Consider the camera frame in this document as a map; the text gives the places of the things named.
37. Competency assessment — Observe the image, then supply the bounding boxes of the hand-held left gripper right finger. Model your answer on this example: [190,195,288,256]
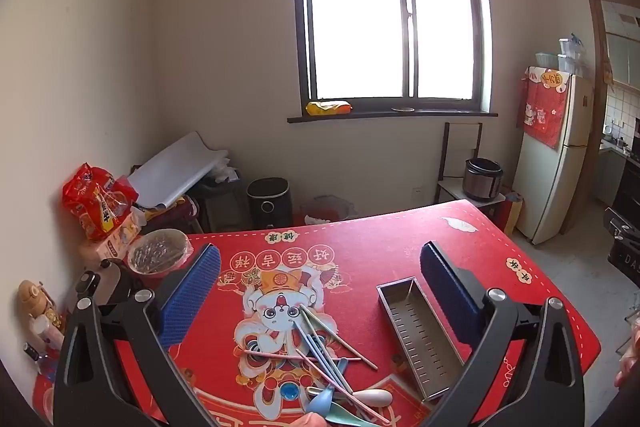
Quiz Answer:
[420,241,586,427]

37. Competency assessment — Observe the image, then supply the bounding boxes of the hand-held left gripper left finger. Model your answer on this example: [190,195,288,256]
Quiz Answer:
[52,243,222,427]

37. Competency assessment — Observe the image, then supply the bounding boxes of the metal utensil box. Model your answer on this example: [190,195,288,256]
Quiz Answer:
[376,277,473,403]

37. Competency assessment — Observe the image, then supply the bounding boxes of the pink chopstick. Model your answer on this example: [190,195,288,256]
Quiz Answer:
[295,348,392,424]
[243,348,362,363]

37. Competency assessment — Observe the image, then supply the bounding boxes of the green chopstick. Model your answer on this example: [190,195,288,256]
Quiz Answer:
[298,312,353,395]
[300,304,380,370]

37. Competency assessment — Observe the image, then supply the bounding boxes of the white spoon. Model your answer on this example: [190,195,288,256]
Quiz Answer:
[351,388,394,409]

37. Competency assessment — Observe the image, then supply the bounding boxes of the blue chopstick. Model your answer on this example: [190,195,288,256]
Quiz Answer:
[294,328,346,397]
[304,322,352,394]

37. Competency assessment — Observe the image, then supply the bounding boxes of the green spoon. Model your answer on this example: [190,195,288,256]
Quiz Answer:
[325,408,372,427]

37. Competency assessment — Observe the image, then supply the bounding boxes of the blue spoon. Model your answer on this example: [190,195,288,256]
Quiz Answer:
[305,386,337,419]

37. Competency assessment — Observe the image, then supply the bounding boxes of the person's right hand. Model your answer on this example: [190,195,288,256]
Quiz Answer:
[615,322,640,390]

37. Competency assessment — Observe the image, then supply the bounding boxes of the bowl covered with plastic wrap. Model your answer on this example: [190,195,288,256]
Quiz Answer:
[127,228,193,288]

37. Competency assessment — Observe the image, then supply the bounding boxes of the black appliance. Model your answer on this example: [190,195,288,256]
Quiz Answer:
[75,258,136,308]

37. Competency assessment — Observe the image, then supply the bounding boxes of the red printed table mat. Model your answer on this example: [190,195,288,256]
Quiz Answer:
[32,199,603,427]

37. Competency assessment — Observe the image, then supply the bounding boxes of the dark red cloth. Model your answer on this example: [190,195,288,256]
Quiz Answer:
[145,194,201,233]

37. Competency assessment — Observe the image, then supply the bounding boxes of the white yellow carton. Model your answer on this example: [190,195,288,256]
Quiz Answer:
[82,207,146,263]

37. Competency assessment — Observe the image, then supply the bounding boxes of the cream refrigerator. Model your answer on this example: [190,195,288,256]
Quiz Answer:
[512,67,596,245]

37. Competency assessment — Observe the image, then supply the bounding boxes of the silver rice cooker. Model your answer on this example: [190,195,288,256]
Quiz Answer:
[462,158,503,202]

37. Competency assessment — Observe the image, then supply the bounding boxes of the black trash bin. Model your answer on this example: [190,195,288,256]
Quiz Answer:
[246,177,293,230]

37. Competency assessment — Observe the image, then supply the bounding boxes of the white rolled board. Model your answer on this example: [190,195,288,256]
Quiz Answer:
[127,131,230,210]

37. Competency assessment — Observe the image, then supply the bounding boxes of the white plastic bag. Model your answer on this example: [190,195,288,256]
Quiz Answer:
[207,159,241,185]

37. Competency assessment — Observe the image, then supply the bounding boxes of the red snack bag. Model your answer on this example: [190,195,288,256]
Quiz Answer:
[62,163,140,242]

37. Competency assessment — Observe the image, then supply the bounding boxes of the dark wooden chair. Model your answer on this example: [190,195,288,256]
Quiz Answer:
[434,122,506,208]

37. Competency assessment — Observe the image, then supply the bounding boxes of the red basin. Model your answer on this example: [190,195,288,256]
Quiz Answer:
[300,196,357,225]

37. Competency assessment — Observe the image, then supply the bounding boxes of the golden cat figurine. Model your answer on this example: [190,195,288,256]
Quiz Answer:
[19,279,66,348]

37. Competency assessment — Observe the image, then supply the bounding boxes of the dark windowsill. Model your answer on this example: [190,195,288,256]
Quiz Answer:
[287,109,498,124]

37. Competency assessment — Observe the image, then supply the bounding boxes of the tall clear plastic container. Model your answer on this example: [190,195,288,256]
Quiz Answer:
[557,34,588,75]

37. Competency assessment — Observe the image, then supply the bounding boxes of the yellow snack bag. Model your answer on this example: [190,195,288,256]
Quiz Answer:
[306,101,353,116]

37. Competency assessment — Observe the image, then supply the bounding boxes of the dark framed window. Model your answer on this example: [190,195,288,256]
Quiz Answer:
[291,0,488,115]

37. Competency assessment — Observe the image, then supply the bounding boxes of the kitchen wall cabinet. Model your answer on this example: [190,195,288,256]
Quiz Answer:
[602,32,640,92]

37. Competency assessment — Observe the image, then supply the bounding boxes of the wooden door frame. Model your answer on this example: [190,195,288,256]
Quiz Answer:
[570,0,640,223]

